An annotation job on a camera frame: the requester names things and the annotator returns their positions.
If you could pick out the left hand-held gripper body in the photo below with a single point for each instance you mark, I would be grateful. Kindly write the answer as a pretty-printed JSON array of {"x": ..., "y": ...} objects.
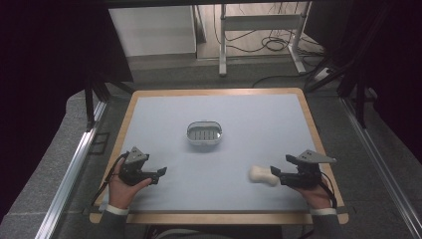
[{"x": 132, "y": 172}]

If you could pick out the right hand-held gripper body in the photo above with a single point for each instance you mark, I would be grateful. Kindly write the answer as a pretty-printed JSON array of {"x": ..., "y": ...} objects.
[{"x": 307, "y": 174}]

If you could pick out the white soap dish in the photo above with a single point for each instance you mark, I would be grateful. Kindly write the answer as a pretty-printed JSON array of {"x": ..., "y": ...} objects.
[{"x": 204, "y": 133}]

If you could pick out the person's left hand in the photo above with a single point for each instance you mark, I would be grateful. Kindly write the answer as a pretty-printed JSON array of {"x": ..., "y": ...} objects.
[{"x": 121, "y": 192}]

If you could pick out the person's right hand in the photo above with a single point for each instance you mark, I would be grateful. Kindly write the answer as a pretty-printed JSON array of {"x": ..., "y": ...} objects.
[{"x": 316, "y": 196}]

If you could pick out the light blue table mat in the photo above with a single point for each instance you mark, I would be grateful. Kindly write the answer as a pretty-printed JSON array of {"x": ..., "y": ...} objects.
[{"x": 215, "y": 159}]

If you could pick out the wooden table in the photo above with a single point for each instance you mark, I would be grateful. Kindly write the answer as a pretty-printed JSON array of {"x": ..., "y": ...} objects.
[{"x": 212, "y": 218}]

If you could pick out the black metal stand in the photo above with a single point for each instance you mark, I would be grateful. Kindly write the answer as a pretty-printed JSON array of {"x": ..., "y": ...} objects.
[
  {"x": 94, "y": 96},
  {"x": 355, "y": 79}
]

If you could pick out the white power strip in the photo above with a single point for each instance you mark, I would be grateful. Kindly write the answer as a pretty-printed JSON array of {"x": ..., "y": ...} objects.
[{"x": 322, "y": 74}]

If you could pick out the dark curtain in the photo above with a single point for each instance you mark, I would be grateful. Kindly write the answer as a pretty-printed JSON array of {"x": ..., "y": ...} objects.
[
  {"x": 398, "y": 66},
  {"x": 49, "y": 66}
]

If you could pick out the white cabinet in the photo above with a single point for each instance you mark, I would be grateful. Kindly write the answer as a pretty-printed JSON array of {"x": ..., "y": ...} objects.
[{"x": 152, "y": 31}]

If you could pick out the black floor bracket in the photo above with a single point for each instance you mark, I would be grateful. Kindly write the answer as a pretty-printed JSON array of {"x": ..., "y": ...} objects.
[{"x": 99, "y": 143}]

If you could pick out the metal floor rail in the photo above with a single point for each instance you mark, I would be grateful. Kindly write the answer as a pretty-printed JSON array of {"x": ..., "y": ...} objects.
[
  {"x": 69, "y": 172},
  {"x": 384, "y": 169}
]

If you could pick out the white desk frame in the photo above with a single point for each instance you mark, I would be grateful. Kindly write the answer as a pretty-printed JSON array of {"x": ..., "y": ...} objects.
[{"x": 262, "y": 22}]

